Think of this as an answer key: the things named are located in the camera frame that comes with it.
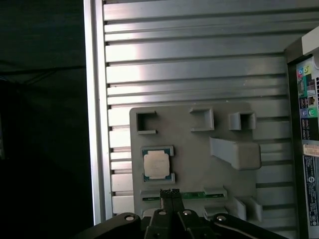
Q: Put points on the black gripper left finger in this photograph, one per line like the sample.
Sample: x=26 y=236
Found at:
x=159 y=224

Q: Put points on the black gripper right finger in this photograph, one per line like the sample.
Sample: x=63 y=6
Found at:
x=185 y=224

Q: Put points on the silver CPU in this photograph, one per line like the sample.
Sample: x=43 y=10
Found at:
x=157 y=165

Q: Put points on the green RAM stick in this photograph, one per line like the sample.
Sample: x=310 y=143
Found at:
x=194 y=195

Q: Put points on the grey parts rack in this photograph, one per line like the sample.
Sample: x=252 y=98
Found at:
x=194 y=154

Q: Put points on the black PC case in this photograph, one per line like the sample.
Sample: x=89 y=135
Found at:
x=290 y=99

